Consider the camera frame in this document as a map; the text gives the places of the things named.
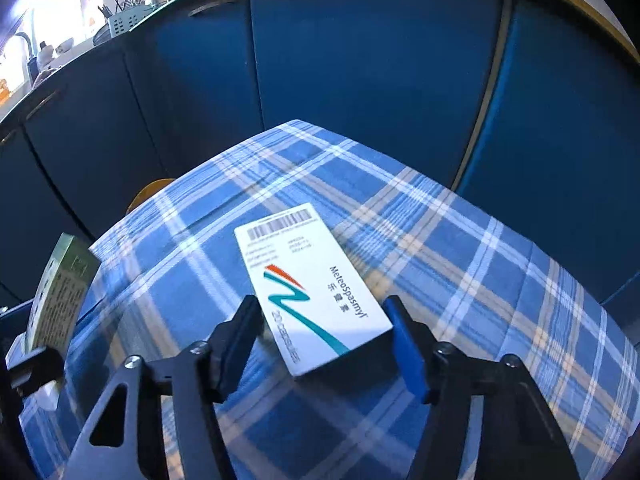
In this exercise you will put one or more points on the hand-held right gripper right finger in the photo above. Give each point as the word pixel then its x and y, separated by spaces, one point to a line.
pixel 407 355

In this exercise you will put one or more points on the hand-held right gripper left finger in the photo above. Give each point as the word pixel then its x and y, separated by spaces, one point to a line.
pixel 240 345

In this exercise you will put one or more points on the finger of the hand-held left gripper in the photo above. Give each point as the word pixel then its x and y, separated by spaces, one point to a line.
pixel 32 371
pixel 15 320

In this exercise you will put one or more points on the green medicine box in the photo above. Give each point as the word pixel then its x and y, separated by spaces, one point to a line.
pixel 60 285

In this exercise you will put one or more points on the white teal medicine box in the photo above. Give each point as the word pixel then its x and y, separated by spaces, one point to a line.
pixel 305 280

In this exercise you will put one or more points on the blue plaid tablecloth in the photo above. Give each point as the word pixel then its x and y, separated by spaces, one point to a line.
pixel 450 260

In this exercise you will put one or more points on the orange stool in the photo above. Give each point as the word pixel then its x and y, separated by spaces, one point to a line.
pixel 150 192

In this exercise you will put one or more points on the blue kitchen base cabinets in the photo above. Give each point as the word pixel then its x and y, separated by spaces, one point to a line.
pixel 350 60

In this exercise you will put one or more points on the pale green utensil holder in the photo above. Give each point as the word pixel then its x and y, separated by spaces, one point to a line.
pixel 125 20

